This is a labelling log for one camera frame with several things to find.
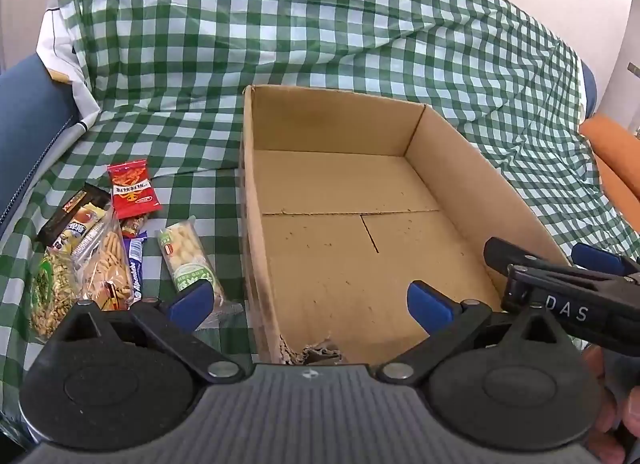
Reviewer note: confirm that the white cloth with black stripe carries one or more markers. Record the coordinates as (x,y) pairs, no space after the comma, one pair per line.
(60,53)

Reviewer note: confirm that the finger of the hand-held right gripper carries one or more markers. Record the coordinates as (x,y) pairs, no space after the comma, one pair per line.
(600,259)
(500,251)

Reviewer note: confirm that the green seed packet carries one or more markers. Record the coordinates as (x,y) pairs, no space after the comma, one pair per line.
(50,294)

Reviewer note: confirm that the clear peanut packet green label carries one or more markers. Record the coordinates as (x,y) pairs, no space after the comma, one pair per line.
(187,259)

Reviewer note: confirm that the purple candy bar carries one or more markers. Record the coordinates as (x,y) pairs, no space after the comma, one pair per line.
(135,264)

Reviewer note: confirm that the clear biscuit packet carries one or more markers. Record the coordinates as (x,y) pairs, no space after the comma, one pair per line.
(105,264)

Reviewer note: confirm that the red snack packet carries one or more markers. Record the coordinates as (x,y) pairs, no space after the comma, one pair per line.
(132,189)

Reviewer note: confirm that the silver coffee sachet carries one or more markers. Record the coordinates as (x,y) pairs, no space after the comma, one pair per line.
(82,224)

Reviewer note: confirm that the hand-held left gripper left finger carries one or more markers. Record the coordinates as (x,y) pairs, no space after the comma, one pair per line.
(190,305)

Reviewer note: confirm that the person's right hand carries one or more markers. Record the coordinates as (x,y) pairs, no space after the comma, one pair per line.
(607,416)

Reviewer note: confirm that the grey sofa cushion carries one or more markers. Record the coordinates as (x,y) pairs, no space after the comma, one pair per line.
(50,168)

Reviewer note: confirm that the dark brown chocolate packet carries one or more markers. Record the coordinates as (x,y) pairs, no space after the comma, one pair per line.
(97,194)

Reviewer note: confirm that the green checkered cloth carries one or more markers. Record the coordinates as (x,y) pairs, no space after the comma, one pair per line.
(250,43)

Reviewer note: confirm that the cardboard box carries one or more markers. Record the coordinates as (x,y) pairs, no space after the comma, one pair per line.
(325,244)

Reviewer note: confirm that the orange cushion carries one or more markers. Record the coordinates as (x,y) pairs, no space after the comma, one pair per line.
(615,153)

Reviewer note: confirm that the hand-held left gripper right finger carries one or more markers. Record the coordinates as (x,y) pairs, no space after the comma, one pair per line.
(430,306)

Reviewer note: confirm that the small red candy packet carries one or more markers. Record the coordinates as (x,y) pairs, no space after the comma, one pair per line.
(132,226)

